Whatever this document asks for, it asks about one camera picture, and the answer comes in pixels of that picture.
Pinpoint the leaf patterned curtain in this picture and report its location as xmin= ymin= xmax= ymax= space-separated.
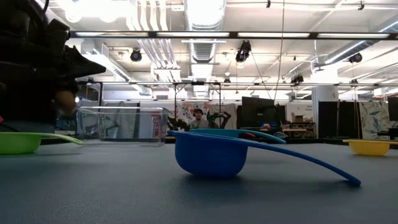
xmin=359 ymin=101 xmax=389 ymax=140

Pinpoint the blue measuring cup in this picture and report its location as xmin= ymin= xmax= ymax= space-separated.
xmin=167 ymin=130 xmax=362 ymax=188

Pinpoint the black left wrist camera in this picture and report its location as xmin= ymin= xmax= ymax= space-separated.
xmin=45 ymin=18 xmax=71 ymax=53

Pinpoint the black computer monitor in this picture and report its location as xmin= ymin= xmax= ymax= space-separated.
xmin=241 ymin=96 xmax=277 ymax=129

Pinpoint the black ceiling spot lamp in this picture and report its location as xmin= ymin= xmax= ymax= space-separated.
xmin=235 ymin=40 xmax=252 ymax=63
xmin=129 ymin=48 xmax=143 ymax=62
xmin=348 ymin=52 xmax=363 ymax=64

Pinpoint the yellow measuring cup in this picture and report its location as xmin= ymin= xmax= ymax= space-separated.
xmin=342 ymin=139 xmax=398 ymax=157

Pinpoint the silver ceiling air duct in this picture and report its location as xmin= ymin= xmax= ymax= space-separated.
xmin=183 ymin=0 xmax=227 ymax=97

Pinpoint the green measuring cup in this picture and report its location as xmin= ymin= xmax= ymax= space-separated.
xmin=0 ymin=131 xmax=85 ymax=156

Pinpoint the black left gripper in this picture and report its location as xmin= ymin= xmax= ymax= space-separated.
xmin=0 ymin=29 xmax=107 ymax=84

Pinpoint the black partition panel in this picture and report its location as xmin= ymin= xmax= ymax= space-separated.
xmin=317 ymin=101 xmax=361 ymax=139

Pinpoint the colourful wall poster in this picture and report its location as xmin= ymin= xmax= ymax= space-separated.
xmin=176 ymin=102 xmax=211 ymax=125

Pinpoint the person's hand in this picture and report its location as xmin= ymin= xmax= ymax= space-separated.
xmin=55 ymin=90 xmax=77 ymax=115

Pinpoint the clear plastic basket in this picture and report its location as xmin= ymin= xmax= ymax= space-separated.
xmin=76 ymin=106 xmax=172 ymax=147

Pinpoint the black overhead frame bar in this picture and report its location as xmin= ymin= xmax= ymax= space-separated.
xmin=70 ymin=30 xmax=398 ymax=40

